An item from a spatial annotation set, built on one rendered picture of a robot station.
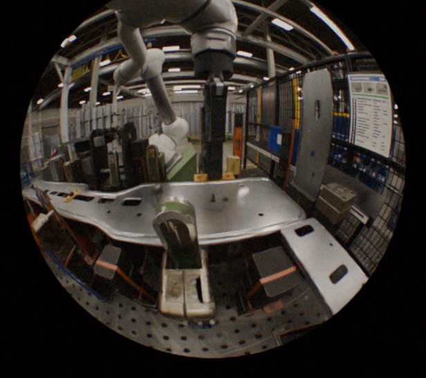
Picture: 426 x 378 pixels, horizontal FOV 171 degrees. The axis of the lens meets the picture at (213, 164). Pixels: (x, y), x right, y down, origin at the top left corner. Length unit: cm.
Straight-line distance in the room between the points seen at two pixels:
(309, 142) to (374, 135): 32
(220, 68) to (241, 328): 62
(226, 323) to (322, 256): 33
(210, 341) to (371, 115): 86
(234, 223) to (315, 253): 16
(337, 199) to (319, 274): 16
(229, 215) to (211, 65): 28
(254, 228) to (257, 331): 37
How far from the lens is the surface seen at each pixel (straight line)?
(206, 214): 28
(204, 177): 28
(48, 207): 39
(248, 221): 27
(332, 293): 24
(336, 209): 32
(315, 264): 24
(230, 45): 27
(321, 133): 38
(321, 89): 39
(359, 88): 65
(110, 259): 26
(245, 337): 49
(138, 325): 53
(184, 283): 15
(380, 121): 60
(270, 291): 22
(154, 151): 44
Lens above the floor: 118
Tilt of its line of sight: 19 degrees down
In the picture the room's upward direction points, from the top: straight up
